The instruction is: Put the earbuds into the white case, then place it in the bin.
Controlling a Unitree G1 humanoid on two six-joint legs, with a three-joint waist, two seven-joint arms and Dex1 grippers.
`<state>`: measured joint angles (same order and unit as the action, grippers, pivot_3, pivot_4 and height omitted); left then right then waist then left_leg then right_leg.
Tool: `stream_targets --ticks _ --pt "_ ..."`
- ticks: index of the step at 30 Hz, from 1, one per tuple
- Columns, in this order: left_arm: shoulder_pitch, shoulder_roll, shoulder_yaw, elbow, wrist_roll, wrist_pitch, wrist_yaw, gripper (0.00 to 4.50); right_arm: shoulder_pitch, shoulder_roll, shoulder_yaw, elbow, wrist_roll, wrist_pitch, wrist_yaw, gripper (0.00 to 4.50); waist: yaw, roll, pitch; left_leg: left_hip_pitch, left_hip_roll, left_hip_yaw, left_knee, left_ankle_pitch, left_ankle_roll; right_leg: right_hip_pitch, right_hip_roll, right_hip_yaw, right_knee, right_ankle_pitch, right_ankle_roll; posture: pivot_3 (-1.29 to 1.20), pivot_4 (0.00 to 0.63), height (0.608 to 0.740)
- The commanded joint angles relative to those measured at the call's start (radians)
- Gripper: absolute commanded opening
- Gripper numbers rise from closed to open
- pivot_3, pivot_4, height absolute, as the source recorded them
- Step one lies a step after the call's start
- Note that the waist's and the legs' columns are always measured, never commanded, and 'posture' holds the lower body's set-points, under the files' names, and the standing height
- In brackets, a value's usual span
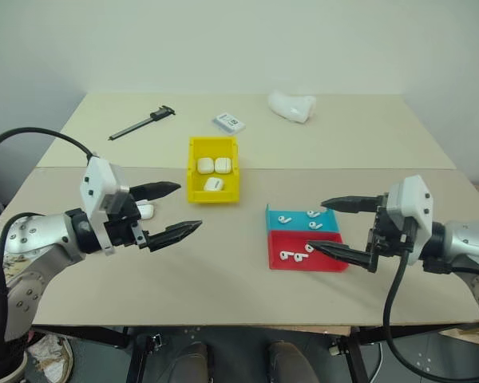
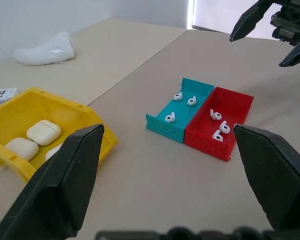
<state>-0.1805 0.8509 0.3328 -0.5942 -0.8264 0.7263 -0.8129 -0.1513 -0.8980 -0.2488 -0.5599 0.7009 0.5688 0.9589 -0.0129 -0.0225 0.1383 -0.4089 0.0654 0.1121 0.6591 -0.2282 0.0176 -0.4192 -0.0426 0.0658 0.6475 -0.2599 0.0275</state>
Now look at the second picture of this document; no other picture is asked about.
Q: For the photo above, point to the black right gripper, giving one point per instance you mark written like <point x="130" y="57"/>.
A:
<point x="291" y="21"/>

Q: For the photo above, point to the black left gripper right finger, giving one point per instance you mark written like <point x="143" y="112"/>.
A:
<point x="272" y="172"/>

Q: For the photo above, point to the white crumpled plastic bag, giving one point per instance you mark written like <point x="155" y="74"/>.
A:
<point x="46" y="51"/>

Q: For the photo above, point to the teal brick-pattern tray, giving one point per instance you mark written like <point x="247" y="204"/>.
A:
<point x="180" y="110"/>

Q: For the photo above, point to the yellow plastic bin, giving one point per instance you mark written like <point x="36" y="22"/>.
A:
<point x="35" y="117"/>

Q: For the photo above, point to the white printed card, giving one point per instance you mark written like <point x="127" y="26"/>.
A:
<point x="1" y="95"/>

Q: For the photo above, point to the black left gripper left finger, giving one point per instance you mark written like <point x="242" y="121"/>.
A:
<point x="57" y="190"/>

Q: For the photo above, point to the red brick-pattern tray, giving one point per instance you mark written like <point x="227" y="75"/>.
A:
<point x="217" y="125"/>

